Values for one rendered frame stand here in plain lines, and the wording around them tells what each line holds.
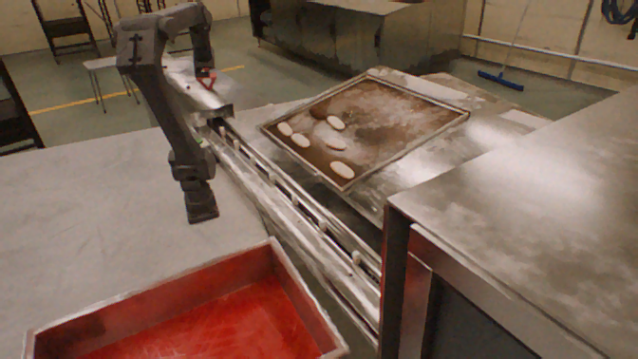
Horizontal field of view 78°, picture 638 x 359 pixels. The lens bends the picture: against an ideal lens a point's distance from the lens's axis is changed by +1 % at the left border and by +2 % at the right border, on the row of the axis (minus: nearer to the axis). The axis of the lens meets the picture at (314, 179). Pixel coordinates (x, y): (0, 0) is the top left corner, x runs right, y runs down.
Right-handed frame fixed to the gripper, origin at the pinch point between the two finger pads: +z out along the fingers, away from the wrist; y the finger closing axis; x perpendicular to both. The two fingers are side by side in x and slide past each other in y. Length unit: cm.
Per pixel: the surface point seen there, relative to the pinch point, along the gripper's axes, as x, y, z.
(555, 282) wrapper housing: 23, 105, -71
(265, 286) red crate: 9, 79, -7
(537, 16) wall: 319, -192, 117
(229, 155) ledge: 3.9, 24.9, 12.0
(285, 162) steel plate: 22.1, 29.9, 13.5
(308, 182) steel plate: 27, 43, 8
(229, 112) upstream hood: 5.7, -5.6, 22.5
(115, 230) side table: -29, 50, 8
